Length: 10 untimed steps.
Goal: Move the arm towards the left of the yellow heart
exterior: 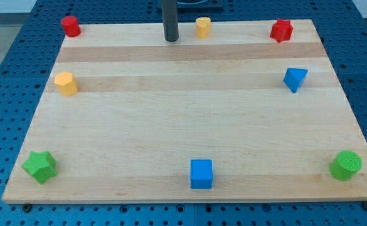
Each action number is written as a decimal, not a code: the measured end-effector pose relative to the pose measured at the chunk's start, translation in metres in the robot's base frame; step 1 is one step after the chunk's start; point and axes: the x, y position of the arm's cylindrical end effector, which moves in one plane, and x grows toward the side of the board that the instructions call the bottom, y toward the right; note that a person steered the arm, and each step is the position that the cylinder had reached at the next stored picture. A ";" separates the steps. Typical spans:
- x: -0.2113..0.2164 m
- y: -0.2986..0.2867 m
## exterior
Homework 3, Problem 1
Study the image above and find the yellow heart block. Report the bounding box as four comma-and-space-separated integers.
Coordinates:
195, 17, 211, 39

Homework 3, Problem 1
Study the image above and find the light wooden board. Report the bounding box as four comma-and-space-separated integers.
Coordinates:
2, 19, 367, 204

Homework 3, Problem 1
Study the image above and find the blue cube block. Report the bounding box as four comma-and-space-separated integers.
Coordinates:
190, 159, 213, 189

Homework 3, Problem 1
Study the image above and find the blue triangular prism block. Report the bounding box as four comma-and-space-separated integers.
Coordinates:
283, 68, 308, 93

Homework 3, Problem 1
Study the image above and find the yellow hexagon block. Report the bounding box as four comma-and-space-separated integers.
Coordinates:
54, 72, 78, 97

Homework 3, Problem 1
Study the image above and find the red star block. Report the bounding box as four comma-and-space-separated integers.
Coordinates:
270, 19, 294, 43

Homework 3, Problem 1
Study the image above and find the red cylinder block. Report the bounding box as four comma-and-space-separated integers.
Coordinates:
61, 16, 81, 38

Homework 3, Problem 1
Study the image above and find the green star block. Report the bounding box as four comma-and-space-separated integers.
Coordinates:
21, 151, 57, 185

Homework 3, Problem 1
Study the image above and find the green cylinder block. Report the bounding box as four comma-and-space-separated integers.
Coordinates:
329, 150, 363, 181

